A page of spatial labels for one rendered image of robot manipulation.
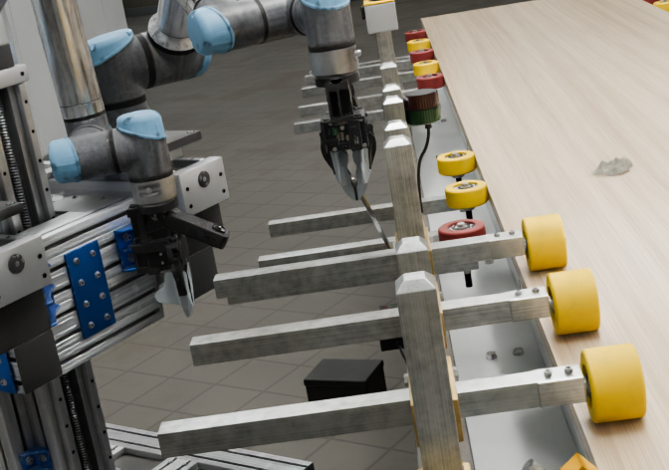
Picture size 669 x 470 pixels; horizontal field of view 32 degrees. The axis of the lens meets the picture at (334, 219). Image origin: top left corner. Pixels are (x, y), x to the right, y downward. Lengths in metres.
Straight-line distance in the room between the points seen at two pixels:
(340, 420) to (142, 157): 0.81
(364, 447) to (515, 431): 1.41
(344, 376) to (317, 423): 2.17
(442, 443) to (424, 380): 0.06
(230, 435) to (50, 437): 1.26
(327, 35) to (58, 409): 1.05
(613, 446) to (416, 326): 0.33
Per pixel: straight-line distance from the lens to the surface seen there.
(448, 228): 2.02
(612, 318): 1.58
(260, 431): 1.30
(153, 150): 1.97
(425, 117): 1.97
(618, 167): 2.23
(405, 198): 1.50
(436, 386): 1.04
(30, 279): 2.10
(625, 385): 1.27
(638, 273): 1.73
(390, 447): 3.28
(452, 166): 2.46
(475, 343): 2.27
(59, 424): 2.52
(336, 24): 1.83
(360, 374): 3.45
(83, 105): 2.09
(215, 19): 1.86
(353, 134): 1.85
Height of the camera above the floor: 1.50
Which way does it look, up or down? 16 degrees down
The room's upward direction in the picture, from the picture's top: 10 degrees counter-clockwise
